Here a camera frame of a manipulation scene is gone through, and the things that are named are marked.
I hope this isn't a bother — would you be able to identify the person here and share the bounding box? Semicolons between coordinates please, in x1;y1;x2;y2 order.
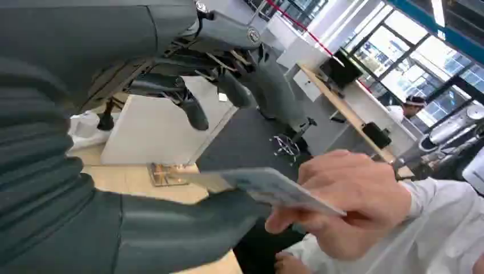
264;149;484;274
385;95;430;131

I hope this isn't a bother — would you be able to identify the pale blue white card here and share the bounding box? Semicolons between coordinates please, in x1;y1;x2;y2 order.
181;167;346;217

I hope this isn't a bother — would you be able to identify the black monitor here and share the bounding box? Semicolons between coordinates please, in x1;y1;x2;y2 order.
320;51;364;90

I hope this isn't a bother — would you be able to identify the ceiling strip light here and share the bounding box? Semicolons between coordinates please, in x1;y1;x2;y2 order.
431;0;447;28

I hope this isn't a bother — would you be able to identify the chrome leg stool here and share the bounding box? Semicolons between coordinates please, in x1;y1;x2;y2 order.
269;117;318;165

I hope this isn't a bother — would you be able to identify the person's right hand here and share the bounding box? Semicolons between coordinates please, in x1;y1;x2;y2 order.
264;149;413;261

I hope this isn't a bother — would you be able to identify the white box case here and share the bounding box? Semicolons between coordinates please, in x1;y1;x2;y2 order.
100;75;238;166

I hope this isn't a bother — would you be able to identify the white drawer cabinet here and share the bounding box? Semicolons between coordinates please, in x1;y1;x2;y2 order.
293;70;323;103

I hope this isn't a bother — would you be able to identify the long wooden top desk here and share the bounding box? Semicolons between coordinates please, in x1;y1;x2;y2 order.
299;63;417;179

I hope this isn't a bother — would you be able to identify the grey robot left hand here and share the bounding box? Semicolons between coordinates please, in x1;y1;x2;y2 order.
0;0;314;274

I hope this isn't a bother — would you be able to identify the brown printed card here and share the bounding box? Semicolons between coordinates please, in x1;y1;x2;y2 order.
147;162;190;188

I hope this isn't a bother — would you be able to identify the black bag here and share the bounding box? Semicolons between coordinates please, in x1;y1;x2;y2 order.
362;122;393;150

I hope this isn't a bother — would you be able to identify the window wall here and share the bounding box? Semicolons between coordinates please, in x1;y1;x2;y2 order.
342;9;484;130

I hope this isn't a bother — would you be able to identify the person's left hand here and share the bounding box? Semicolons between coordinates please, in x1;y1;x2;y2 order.
274;251;314;274

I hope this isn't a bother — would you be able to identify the silver grey machine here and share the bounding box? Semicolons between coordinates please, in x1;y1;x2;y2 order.
391;104;484;179

